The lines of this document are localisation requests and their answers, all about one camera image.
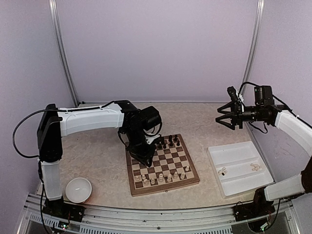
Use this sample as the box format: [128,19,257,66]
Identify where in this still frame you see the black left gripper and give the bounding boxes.
[124,127,157,167]

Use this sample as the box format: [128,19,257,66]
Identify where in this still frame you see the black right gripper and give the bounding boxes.
[216,100,264,130]

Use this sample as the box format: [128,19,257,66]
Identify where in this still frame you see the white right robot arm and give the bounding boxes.
[215,84,312,216]

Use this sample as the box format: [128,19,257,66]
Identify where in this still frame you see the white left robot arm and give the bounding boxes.
[12,100,163,217]

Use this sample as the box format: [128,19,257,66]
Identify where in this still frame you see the black chess pieces group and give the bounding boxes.
[156,134,181,150]

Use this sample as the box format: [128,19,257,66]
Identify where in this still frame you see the wooden chess board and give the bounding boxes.
[126,134,200,196]

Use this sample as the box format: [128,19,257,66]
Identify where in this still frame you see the white pieces in tray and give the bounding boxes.
[217,163,263,178]

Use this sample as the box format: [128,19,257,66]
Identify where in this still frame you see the white plastic tray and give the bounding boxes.
[207,141,274,199]

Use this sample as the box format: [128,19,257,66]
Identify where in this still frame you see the white bowl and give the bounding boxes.
[65,177,92,203]

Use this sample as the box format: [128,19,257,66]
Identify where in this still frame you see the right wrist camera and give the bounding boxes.
[227,86,244,112]

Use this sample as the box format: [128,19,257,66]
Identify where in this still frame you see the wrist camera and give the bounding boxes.
[227,86,244,112]
[146,134,162,145]

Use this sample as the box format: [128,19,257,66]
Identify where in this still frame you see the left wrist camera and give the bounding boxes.
[146,134,162,145]

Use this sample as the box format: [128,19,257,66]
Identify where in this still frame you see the back aluminium frame rail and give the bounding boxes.
[78,100,230,106]

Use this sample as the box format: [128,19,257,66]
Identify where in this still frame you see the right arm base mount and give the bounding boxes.
[233,202,275,221]

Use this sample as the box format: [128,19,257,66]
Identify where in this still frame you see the front aluminium rail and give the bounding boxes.
[17,195,300,234]

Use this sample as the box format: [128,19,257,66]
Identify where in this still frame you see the right aluminium frame post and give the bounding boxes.
[242,0,265,82]

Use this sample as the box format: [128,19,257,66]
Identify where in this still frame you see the aluminium frame post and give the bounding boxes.
[242,0,265,82]
[48,0,79,107]

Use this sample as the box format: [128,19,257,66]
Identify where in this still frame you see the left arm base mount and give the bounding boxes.
[42,203,85,222]

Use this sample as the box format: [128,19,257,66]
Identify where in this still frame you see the left aluminium frame post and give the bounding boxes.
[48,0,79,107]

